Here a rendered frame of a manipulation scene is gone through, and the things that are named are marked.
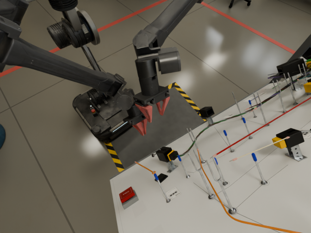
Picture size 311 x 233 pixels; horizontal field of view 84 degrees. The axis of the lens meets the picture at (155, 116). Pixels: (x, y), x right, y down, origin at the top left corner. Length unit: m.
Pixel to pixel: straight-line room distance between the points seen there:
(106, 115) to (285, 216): 1.62
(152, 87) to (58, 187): 1.66
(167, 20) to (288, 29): 3.42
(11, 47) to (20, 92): 2.36
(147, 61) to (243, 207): 0.42
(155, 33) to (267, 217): 0.53
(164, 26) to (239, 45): 2.64
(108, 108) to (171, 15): 1.38
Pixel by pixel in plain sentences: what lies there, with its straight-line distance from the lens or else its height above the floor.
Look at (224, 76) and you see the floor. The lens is 2.61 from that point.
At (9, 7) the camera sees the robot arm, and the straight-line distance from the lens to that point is 0.79.
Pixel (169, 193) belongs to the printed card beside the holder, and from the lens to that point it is 0.60.
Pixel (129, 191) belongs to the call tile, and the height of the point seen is 1.12.
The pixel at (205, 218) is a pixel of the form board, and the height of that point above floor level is 1.30.
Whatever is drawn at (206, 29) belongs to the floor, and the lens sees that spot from 3.36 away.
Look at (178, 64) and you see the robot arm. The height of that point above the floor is 1.43.
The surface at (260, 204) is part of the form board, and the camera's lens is 0.48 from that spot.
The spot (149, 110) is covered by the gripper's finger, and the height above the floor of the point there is 1.33.
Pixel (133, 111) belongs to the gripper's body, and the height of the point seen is 1.19.
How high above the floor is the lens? 1.77
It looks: 60 degrees down
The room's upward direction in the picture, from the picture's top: straight up
